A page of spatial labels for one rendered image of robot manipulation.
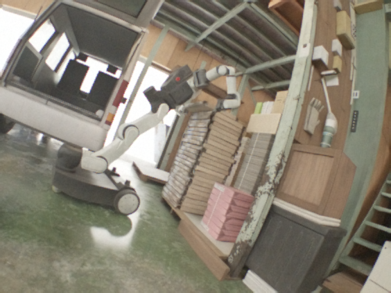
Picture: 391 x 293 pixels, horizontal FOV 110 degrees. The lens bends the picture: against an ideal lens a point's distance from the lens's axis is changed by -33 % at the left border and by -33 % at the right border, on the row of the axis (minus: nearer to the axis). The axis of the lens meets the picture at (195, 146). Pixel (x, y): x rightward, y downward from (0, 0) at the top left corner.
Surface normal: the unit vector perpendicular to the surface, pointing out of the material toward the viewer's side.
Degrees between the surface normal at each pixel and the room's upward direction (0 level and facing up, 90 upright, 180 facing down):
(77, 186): 90
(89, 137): 89
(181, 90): 94
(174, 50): 90
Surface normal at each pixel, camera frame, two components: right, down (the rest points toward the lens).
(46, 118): 0.43, 0.08
